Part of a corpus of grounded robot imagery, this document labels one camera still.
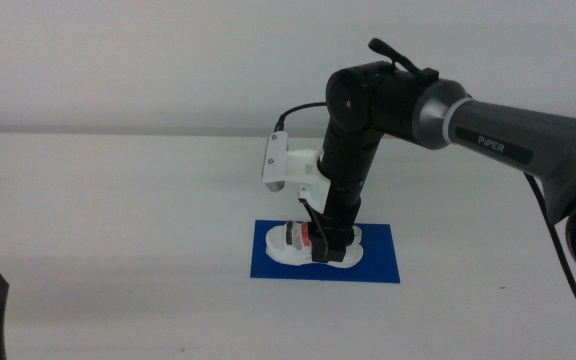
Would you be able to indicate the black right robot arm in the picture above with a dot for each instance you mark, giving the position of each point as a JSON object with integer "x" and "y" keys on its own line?
{"x": 508, "y": 140}

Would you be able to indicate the white shoe with red-black stripes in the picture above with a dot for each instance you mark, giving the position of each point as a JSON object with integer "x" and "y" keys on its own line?
{"x": 288, "y": 252}

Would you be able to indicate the blue rectangular mat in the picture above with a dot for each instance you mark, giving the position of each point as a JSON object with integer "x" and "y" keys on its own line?
{"x": 375, "y": 255}

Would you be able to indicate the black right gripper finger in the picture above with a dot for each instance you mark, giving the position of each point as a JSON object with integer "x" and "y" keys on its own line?
{"x": 353, "y": 237}
{"x": 327, "y": 250}

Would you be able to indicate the white wrist camera with mount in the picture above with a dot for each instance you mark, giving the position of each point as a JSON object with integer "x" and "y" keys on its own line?
{"x": 288, "y": 165}

